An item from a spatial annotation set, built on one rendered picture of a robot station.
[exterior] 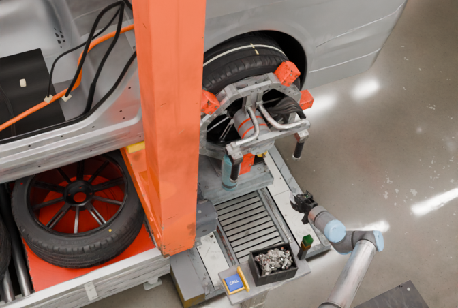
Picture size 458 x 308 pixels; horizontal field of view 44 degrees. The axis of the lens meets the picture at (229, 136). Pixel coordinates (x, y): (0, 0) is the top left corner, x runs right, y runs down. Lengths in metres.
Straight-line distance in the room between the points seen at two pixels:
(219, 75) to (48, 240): 1.14
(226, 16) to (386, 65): 2.25
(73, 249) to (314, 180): 1.60
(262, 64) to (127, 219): 1.01
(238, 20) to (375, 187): 1.72
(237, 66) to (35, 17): 1.18
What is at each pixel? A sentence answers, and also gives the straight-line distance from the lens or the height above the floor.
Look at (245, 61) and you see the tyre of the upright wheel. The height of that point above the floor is 1.18.
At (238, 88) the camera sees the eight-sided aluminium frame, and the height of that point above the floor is 1.10.
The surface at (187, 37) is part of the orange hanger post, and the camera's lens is 1.59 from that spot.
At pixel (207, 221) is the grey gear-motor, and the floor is 0.39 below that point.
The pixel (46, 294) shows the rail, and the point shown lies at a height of 0.39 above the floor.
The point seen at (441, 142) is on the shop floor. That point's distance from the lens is 4.12.
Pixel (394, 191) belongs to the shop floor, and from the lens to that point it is 3.77.
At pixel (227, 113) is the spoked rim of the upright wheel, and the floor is 0.84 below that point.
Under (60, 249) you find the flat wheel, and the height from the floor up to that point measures 0.50.
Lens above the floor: 3.04
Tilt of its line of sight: 54 degrees down
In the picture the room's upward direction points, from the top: 7 degrees clockwise
